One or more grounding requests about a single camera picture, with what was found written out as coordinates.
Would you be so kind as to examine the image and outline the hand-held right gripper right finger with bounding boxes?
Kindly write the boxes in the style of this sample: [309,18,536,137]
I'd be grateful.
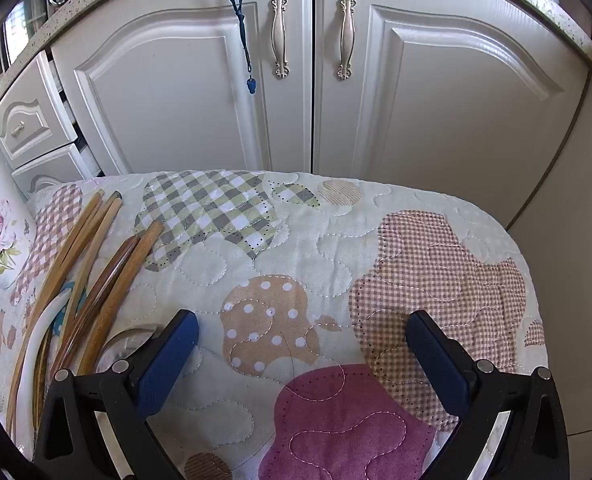
[405,310,572,480]

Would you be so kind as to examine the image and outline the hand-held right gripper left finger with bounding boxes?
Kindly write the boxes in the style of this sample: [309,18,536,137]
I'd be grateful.
[33,309,200,480]

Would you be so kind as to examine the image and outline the metal spoon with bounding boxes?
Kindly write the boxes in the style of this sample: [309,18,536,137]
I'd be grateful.
[97,327,161,373]

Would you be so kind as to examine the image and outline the wooden chopstick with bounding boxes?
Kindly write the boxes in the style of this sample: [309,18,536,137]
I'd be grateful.
[50,201,122,361]
[6,191,104,433]
[50,236,141,376]
[58,250,135,371]
[23,191,122,343]

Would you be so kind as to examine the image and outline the teal and white utensil holder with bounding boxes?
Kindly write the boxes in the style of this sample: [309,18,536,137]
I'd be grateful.
[0,127,36,289]

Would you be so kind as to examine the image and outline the white ceramic spoon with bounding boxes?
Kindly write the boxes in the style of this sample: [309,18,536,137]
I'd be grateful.
[14,287,74,461]

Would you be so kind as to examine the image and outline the white corner cabinet door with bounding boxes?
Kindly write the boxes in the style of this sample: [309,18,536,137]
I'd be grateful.
[503,75,592,438]

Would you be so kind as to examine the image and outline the quilted patchwork cloth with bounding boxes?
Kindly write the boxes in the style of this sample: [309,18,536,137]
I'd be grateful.
[0,170,549,480]

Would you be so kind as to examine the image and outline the white drawer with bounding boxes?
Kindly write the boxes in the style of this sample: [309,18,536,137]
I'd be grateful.
[0,50,79,168]
[10,142,96,202]

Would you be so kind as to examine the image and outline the wide white cabinet door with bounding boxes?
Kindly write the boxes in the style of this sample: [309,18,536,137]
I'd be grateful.
[50,0,317,179]

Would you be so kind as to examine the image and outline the black microwave oven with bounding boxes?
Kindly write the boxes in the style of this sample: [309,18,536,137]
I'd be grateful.
[0,0,101,68]

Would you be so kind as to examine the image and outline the ornate metal cabinet handle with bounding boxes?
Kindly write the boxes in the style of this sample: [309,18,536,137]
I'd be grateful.
[270,0,293,80]
[334,0,357,81]

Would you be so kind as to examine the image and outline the blue lanyard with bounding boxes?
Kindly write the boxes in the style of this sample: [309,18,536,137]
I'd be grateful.
[217,0,257,95]

